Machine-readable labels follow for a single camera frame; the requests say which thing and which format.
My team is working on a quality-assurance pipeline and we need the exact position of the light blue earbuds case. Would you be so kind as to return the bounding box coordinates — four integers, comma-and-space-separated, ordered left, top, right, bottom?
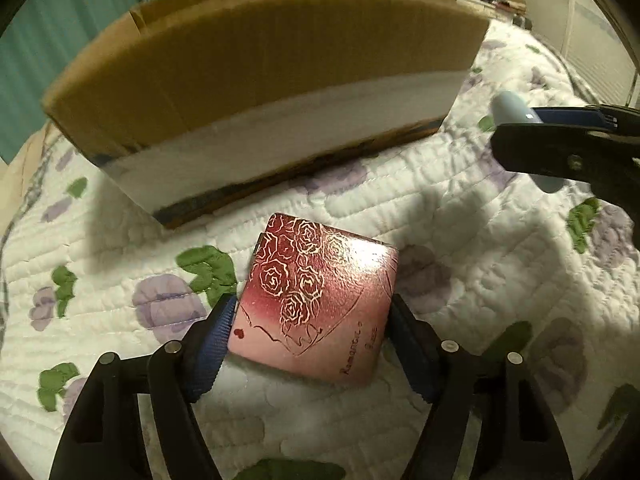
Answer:
489, 90, 566, 194

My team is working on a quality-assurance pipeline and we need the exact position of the pink rose compact mirror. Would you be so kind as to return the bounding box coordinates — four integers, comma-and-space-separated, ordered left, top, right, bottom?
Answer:
228, 212, 398, 385

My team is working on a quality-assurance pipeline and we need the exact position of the white floral quilt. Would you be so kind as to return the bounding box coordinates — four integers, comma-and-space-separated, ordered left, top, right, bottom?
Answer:
1, 22, 639, 479

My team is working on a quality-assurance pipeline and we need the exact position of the brown cardboard box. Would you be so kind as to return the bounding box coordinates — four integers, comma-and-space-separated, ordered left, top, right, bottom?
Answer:
42, 0, 489, 229

